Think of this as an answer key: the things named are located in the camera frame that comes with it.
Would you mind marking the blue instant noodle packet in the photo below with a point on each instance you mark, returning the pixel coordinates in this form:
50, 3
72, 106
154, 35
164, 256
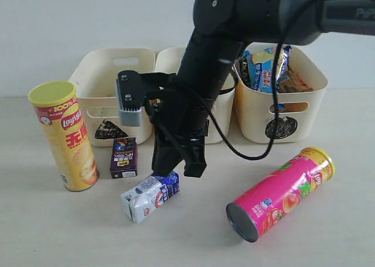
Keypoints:
256, 67

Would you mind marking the orange instant noodle packet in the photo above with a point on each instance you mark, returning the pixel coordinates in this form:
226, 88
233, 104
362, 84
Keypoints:
291, 82

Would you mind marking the cream bin circle mark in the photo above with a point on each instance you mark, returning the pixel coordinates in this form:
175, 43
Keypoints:
254, 109

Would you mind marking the cream bin square mark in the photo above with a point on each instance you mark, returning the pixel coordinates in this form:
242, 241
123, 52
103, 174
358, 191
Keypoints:
168, 61

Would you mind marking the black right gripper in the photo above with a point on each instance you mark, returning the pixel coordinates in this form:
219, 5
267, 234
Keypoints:
180, 119

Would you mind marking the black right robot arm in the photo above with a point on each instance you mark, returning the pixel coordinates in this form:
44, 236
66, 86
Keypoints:
222, 31

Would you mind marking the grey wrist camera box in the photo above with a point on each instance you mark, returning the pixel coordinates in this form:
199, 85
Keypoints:
130, 94

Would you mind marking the yellow Lay's chip can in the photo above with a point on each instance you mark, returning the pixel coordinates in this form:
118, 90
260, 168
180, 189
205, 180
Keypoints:
58, 112

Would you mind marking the cream bin triangle mark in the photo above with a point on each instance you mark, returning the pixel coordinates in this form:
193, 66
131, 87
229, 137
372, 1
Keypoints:
95, 78

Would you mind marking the purple juice box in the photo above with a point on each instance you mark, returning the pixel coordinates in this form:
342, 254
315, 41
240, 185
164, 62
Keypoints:
124, 158

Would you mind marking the pink Lay's chip can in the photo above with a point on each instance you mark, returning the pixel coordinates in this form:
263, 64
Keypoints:
258, 209

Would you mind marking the white blue milk carton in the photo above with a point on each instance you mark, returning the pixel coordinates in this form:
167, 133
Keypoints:
140, 201

